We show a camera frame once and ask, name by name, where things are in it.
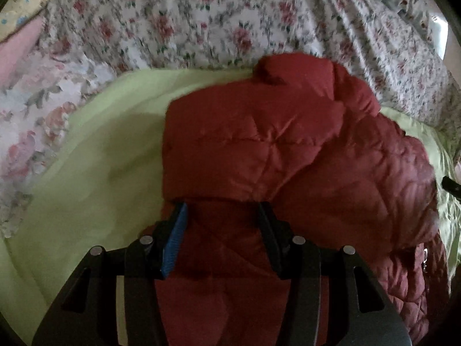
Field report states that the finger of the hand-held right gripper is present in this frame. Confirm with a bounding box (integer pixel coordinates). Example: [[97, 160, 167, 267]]
[[441, 175, 461, 201]]

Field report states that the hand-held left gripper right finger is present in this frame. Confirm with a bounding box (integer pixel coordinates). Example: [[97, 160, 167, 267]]
[[256, 201, 413, 346]]

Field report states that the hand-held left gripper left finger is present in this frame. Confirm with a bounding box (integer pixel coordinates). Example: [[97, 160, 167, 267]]
[[32, 202, 188, 346]]

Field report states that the red quilted jacket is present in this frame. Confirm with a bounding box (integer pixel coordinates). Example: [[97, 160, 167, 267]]
[[155, 52, 449, 346]]

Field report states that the light green bed sheet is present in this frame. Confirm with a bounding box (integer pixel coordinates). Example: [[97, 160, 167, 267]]
[[0, 67, 461, 346]]

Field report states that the large flower print pillow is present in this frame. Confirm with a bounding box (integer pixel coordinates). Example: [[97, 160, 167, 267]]
[[0, 48, 116, 238]]

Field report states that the rose print floral blanket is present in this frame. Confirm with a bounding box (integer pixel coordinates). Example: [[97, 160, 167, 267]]
[[36, 0, 461, 145]]

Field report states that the pink pillow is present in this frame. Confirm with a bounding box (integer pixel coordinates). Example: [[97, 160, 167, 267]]
[[0, 16, 46, 91]]

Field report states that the yellow dotted pillow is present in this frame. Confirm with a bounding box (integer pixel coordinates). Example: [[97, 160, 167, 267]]
[[0, 0, 67, 42]]

